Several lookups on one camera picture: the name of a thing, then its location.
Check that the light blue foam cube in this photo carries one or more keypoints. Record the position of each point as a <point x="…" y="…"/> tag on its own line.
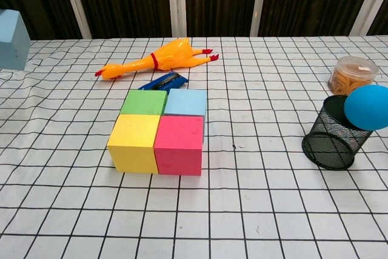
<point x="12" y="43"/>
<point x="186" y="102"/>

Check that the pink red foam cube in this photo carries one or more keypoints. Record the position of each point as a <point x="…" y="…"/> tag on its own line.
<point x="180" y="146"/>

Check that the green foam cube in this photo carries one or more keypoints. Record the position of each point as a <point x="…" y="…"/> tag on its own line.
<point x="144" y="102"/>

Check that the yellow foam cube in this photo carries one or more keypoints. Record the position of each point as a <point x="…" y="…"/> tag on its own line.
<point x="133" y="146"/>

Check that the blue snack packet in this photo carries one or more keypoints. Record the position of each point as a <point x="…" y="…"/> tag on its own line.
<point x="169" y="82"/>

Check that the orange rubber chicken toy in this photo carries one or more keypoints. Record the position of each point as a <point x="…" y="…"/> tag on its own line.
<point x="172" y="54"/>

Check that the white black checkered tablecloth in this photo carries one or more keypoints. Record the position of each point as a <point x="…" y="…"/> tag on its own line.
<point x="272" y="204"/>

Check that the black mesh pen holder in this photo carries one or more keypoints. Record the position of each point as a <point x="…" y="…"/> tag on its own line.
<point x="330" y="143"/>

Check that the clear jar of rubber bands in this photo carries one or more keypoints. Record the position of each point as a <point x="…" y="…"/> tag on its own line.
<point x="348" y="77"/>

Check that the blue ball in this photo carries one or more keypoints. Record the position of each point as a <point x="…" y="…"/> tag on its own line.
<point x="368" y="107"/>

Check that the white frame post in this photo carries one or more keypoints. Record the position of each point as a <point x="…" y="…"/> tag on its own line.
<point x="77" y="4"/>
<point x="177" y="1"/>
<point x="260" y="1"/>
<point x="368" y="1"/>

